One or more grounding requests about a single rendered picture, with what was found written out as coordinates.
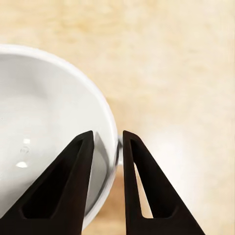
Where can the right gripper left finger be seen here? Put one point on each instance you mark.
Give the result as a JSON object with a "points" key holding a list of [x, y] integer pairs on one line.
{"points": [[55, 203]]}

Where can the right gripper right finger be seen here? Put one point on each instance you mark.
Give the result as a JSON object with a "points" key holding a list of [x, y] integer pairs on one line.
{"points": [[170, 214]]}

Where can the countertop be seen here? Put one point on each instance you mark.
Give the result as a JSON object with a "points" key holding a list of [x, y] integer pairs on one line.
{"points": [[167, 71]]}

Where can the coffee cup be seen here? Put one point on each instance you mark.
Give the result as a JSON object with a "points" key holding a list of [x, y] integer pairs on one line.
{"points": [[45, 102]]}

